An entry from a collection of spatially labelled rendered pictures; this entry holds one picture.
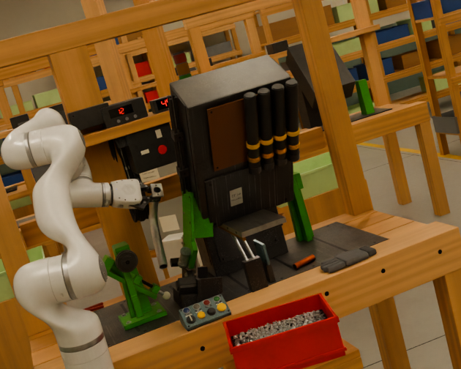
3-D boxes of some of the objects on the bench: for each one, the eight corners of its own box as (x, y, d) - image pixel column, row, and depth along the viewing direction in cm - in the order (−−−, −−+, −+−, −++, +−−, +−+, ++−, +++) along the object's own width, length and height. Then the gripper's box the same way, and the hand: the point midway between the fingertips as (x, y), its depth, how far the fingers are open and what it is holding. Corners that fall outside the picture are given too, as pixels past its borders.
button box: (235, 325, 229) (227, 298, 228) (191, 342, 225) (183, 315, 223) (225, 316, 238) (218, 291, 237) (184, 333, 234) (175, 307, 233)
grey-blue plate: (276, 281, 247) (265, 243, 245) (271, 283, 247) (260, 245, 244) (266, 275, 256) (256, 239, 254) (261, 277, 256) (251, 240, 253)
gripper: (102, 182, 254) (154, 181, 260) (108, 220, 244) (161, 219, 250) (105, 169, 248) (157, 168, 254) (111, 207, 239) (165, 206, 245)
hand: (154, 194), depth 252 cm, fingers closed on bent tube, 3 cm apart
